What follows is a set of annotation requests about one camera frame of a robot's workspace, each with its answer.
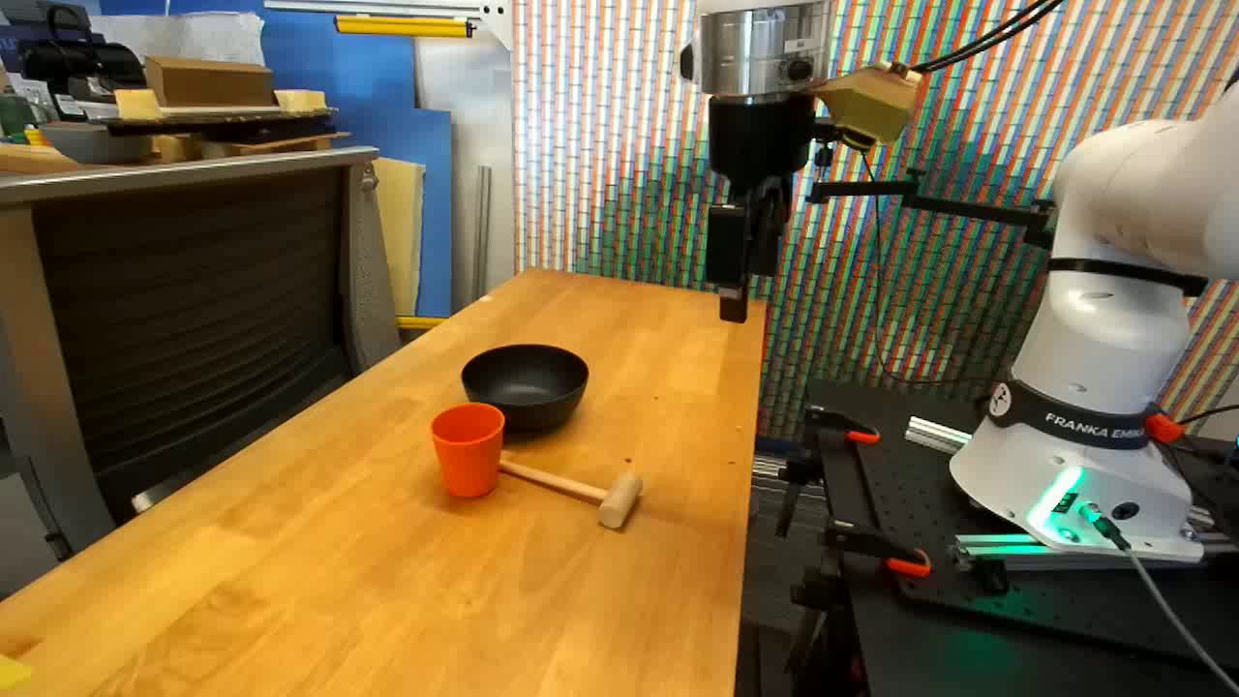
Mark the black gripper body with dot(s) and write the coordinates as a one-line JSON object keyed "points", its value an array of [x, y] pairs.
{"points": [[761, 138]]}

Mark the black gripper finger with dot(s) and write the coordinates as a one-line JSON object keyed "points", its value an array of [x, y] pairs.
{"points": [[771, 226], [731, 257]]}

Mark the orange plastic cup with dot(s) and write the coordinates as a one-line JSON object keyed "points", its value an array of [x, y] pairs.
{"points": [[468, 447]]}

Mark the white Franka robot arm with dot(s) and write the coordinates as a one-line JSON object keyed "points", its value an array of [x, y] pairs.
{"points": [[1126, 333]]}

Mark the black bowl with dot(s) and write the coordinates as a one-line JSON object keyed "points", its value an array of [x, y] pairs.
{"points": [[523, 390]]}

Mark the patterned backdrop panel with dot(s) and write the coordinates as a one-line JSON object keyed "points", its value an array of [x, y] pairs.
{"points": [[623, 140]]}

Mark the grey metal pole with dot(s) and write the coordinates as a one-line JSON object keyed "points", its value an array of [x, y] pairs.
{"points": [[482, 234]]}

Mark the wooden mallet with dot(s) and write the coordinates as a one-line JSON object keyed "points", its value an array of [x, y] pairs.
{"points": [[623, 496]]}

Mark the small yellow object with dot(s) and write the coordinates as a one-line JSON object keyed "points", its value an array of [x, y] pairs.
{"points": [[421, 322]]}

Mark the light wooden panel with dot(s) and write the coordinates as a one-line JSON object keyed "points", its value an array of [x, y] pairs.
{"points": [[399, 234]]}

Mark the blue board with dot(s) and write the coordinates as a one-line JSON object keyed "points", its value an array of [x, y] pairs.
{"points": [[390, 119]]}

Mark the yellow bar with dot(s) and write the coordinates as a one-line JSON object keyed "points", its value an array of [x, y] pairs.
{"points": [[404, 23]]}

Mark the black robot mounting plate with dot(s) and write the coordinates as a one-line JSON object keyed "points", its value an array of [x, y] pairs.
{"points": [[930, 620]]}

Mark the beige foam block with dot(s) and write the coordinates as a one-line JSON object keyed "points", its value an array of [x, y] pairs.
{"points": [[300, 103], [136, 103]]}

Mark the grey mesh office chair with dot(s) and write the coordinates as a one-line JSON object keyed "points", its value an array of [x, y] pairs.
{"points": [[197, 322]]}

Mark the wooden box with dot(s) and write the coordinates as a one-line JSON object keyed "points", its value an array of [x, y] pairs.
{"points": [[211, 84]]}

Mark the black bag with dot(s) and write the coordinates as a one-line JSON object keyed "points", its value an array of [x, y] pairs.
{"points": [[79, 56]]}

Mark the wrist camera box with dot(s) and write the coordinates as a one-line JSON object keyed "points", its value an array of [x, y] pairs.
{"points": [[876, 103]]}

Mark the black camera mount rod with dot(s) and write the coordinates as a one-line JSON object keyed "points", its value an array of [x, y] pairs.
{"points": [[930, 202]]}

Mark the aluminium rail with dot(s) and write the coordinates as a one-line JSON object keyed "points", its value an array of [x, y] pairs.
{"points": [[1007, 548]]}

